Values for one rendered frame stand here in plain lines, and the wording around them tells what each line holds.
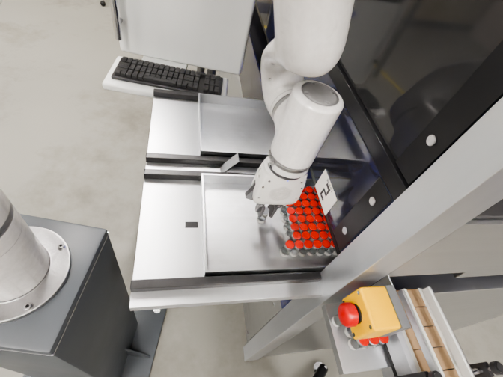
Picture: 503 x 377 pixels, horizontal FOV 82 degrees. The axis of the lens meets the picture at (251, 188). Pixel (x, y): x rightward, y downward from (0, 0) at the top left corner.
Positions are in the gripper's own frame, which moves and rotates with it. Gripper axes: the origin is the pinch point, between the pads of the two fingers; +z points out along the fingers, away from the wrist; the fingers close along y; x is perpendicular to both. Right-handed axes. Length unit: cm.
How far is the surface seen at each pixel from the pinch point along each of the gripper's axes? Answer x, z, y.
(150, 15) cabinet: 83, -3, -32
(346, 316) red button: -26.7, -6.9, 7.9
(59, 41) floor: 230, 94, -120
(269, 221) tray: -0.2, 5.7, 2.4
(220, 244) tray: -6.5, 5.7, -10.6
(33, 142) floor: 109, 94, -106
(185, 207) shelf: 3.8, 5.9, -18.5
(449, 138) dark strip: -13.5, -36.1, 11.6
